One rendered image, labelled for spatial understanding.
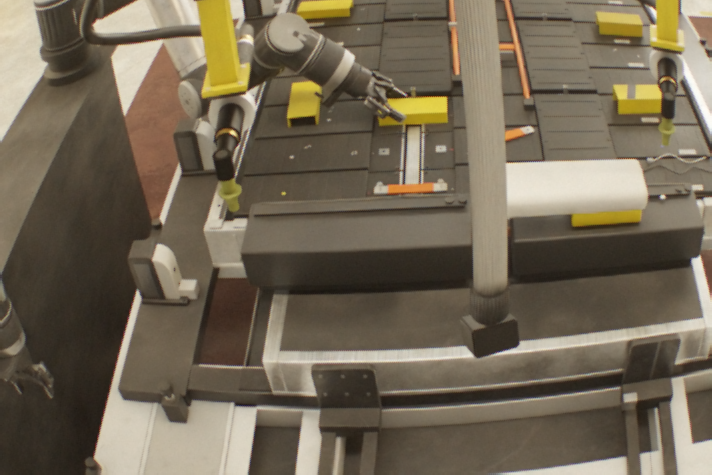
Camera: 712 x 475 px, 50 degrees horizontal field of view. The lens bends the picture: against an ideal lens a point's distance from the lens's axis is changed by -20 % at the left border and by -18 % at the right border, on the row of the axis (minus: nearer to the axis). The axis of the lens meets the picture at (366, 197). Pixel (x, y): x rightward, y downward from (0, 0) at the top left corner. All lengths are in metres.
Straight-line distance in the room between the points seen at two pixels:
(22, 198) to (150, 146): 1.81
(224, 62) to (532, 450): 0.94
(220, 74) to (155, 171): 2.50
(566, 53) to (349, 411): 1.21
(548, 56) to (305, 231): 0.97
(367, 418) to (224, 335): 1.52
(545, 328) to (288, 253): 0.50
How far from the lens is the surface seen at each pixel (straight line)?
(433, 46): 2.47
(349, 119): 2.20
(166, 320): 1.96
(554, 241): 1.67
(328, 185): 2.00
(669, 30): 1.71
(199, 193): 2.28
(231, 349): 3.09
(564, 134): 2.10
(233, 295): 3.28
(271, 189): 2.02
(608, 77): 2.36
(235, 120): 1.55
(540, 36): 2.53
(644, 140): 2.12
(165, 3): 2.17
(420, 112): 2.16
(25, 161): 2.68
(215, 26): 1.51
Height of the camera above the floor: 2.19
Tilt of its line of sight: 37 degrees down
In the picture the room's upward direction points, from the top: 8 degrees counter-clockwise
